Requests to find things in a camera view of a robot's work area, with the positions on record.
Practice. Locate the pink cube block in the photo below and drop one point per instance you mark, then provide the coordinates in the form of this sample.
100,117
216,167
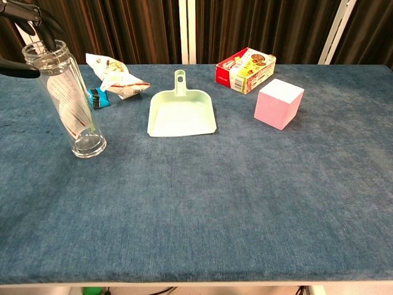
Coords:
273,107

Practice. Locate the clear glass bottle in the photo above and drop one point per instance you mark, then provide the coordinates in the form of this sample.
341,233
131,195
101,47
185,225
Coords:
72,104

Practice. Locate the dark brown curtain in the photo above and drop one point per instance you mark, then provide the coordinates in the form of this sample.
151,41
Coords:
122,30
261,24
371,30

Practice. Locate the white crumpled snack bag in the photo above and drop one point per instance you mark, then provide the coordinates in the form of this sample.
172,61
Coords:
119,81

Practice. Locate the blue snack wrapper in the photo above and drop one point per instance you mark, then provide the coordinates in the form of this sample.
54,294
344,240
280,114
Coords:
99,98

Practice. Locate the bright green object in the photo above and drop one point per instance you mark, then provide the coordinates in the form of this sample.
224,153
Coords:
92,291

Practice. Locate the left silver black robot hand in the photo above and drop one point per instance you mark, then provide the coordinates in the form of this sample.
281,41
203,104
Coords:
46,27

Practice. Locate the blue felt table cover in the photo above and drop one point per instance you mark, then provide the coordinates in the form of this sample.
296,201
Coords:
199,199

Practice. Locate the white table frame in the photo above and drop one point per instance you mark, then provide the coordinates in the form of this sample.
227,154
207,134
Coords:
215,284

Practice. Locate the red yellow snack box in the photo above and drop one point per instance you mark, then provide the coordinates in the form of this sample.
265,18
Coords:
245,72

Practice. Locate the mint green plastic dustpan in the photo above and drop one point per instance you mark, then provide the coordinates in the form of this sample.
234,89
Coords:
181,115

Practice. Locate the white pillar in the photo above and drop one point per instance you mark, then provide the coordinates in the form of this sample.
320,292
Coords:
187,30
336,33

